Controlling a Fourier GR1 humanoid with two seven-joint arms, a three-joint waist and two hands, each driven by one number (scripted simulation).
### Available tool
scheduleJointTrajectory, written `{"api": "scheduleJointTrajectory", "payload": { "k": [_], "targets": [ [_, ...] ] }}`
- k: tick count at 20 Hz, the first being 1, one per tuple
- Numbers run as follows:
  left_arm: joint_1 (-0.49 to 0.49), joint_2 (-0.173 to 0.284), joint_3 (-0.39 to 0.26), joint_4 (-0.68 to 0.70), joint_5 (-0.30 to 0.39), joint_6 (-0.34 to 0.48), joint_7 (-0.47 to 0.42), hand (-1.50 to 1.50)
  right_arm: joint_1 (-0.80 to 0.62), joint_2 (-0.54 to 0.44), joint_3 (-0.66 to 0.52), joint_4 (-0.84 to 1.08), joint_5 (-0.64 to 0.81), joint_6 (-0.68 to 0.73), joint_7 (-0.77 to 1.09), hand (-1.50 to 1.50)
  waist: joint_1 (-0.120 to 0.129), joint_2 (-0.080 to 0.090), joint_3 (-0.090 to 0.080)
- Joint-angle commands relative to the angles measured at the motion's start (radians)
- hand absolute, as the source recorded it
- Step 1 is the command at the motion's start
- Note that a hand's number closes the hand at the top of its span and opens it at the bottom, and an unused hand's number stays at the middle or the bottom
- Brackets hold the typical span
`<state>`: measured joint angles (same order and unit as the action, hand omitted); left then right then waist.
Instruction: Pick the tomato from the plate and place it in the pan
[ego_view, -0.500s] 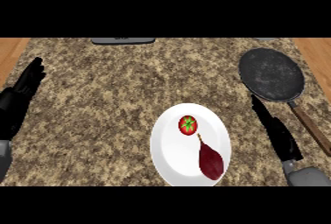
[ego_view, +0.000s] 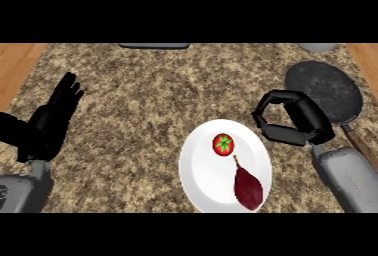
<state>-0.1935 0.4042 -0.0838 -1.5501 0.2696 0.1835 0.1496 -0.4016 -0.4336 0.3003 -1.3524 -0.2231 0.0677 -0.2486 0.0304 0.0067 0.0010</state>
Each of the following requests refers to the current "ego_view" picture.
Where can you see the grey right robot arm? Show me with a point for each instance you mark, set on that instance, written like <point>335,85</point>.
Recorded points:
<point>348,180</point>

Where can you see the white oval plate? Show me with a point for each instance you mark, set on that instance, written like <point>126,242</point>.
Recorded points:
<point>225,165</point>

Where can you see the dark grey flat appliance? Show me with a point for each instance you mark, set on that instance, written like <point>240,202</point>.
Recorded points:
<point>154,45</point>

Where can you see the dark red sweet potato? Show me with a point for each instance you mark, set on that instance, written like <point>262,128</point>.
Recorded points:
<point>247,188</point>

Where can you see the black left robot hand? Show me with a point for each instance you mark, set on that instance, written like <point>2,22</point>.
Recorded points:
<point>50,123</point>

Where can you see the dark grey frying pan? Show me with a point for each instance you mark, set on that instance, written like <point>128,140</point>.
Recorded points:
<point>326,91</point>

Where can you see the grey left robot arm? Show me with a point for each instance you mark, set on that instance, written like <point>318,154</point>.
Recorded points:
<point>25,188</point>

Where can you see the red tomato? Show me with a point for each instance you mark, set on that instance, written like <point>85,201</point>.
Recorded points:
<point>224,144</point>

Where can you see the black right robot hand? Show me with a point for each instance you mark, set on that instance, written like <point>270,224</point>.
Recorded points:
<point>302,120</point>

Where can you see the grey round object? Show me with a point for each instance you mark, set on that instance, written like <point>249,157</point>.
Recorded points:
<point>318,46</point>

